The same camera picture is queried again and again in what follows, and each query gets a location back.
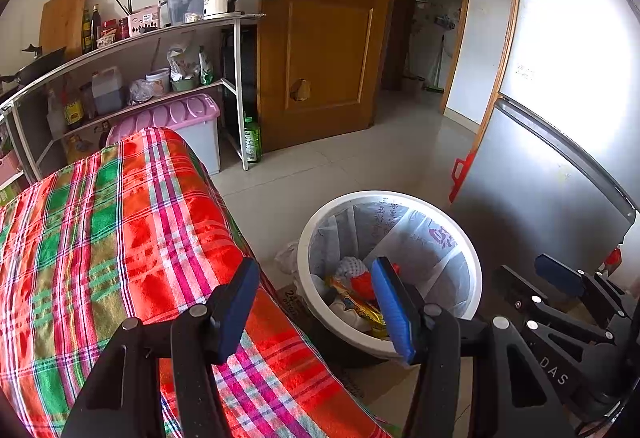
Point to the red sauce jar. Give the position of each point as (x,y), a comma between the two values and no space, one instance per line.
(110,31)
(123,28)

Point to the white metal kitchen shelf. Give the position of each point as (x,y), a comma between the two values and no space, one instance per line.
(150,36)

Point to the pink lidded storage box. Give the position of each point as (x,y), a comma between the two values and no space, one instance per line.
(190,133)

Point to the small tan door hook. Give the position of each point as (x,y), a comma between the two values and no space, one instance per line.
(300,89)

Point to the black chopsticks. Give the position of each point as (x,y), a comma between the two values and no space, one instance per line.
(126,4)

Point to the yellow label bottle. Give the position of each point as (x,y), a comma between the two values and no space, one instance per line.
(73,111)

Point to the translucent bin liner bag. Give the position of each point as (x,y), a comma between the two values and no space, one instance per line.
(400,228)

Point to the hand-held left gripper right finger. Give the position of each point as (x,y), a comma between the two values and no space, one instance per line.
(395,313)

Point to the green food packet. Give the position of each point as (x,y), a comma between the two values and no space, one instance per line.
(206,68)

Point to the dark sauce bottle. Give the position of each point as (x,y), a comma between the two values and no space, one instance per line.
(96,28)

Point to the white foam fruit net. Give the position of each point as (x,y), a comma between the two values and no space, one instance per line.
(352,268)

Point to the red plastic jug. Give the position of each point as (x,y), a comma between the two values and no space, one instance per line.
(460,178)

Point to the pink plastic basket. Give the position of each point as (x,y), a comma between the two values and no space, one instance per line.
(9,167)

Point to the green oil bottle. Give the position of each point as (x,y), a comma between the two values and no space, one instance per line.
(86,33)

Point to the black wok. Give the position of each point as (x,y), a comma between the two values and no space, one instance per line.
(35,68)

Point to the green drink bottle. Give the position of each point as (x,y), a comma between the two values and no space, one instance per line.
(252,141)

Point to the white round trash bin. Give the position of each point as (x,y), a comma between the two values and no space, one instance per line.
(390,196)

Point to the white plastic tub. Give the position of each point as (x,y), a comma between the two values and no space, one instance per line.
(158,81)

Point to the clear plastic bottle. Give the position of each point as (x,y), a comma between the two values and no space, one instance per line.
(55,116)

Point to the brown wooden door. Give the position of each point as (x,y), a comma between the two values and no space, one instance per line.
(325,43)

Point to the printed food bag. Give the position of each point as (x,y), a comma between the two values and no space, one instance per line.
(182,63)

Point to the wooden cutting board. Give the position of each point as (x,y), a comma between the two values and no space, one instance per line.
(62,23)

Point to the green broom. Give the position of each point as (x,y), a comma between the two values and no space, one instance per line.
(435,90)

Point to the red green plaid tablecloth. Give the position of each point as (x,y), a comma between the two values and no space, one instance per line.
(100,243)

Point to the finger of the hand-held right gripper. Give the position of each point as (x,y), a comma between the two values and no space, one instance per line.
(560,275)
(515,290)

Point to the green bowl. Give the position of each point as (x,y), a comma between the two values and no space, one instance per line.
(182,85)

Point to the yellow green snack packet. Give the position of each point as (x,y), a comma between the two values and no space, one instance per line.
(350,295)

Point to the clear plastic bag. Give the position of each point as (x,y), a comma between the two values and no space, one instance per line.
(140,92)

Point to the clear lidded plastic container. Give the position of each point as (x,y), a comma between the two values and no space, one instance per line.
(182,7)

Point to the large dark oil jug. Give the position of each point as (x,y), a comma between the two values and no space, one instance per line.
(107,91)

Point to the silver refrigerator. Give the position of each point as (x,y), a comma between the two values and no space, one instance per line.
(550,143)

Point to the dark glass jar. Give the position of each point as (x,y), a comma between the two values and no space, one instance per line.
(87,102)

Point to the pink printed box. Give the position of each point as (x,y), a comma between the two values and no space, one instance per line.
(144,22)

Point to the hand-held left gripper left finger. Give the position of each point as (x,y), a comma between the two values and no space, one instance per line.
(235,313)

